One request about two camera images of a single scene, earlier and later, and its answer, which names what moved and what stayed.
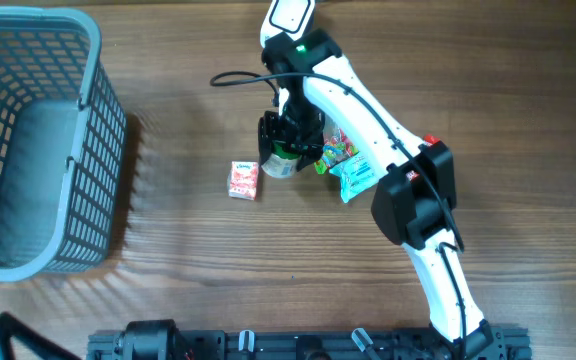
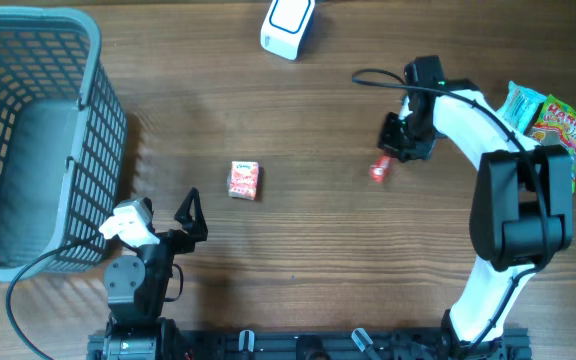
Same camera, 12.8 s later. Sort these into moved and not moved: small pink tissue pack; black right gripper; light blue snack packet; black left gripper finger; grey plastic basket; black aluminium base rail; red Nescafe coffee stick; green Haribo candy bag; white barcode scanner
Moved: red Nescafe coffee stick; green Haribo candy bag; light blue snack packet; black left gripper finger; black right gripper
Not moved: small pink tissue pack; white barcode scanner; grey plastic basket; black aluminium base rail
